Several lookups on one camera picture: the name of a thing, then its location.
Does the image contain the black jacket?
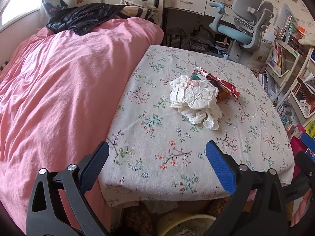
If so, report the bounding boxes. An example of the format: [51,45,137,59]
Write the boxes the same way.
[46,2,129,36]

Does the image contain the person's right hand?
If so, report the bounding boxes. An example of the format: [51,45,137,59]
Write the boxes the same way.
[291,188,315,228]

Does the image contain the yellow plastic basin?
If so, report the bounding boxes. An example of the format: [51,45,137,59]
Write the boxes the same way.
[156,212,217,236]

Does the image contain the white paper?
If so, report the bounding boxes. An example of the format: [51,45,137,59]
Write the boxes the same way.
[170,75,219,110]

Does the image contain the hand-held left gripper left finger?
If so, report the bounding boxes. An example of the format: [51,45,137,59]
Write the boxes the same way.
[26,141,110,236]

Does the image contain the red bag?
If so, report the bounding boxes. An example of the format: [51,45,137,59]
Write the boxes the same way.
[290,125,308,154]

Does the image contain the white tissue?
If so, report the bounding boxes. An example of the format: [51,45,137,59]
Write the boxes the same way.
[179,101,223,131]

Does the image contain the beige dark striped cloth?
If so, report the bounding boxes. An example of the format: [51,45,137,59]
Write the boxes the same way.
[115,4,159,23]

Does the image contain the stack of floor books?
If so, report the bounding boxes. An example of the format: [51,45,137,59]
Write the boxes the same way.
[278,101,296,131]

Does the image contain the white rolling book cart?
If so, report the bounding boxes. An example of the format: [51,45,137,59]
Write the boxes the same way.
[265,39,308,109]

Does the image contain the row of books in cart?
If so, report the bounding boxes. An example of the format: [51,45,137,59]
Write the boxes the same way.
[271,45,286,75]

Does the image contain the red snack wrapper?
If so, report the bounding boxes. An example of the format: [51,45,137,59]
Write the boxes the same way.
[200,69,241,102]

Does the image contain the white side shelf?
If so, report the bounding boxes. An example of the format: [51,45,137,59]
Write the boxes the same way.
[290,47,315,119]

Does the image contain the window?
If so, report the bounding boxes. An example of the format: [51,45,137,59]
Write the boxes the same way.
[0,0,43,28]

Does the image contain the black wire stool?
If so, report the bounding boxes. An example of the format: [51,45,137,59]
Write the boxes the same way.
[166,28,185,48]

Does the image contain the floral tablecloth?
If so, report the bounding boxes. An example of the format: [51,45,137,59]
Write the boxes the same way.
[98,45,296,207]

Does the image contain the white desk with drawers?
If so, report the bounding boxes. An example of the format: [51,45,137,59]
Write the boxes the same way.
[162,0,237,18]

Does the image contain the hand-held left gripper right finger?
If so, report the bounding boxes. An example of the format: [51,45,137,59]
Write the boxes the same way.
[205,140,288,236]

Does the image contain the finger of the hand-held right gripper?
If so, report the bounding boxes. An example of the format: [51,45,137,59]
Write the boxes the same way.
[295,151,315,177]
[301,133,315,153]

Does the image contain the white cloth bag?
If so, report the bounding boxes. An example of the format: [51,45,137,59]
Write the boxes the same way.
[119,0,158,8]

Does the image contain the row of upright shelf books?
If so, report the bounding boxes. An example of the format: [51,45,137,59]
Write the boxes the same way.
[278,14,300,43]

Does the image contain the pile of newspapers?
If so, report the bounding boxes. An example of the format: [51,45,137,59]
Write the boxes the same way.
[182,32,218,53]

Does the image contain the pink blanket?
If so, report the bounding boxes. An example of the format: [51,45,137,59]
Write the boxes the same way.
[0,17,164,234]

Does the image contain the grey blue office chair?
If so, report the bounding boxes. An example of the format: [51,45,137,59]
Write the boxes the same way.
[208,0,275,62]

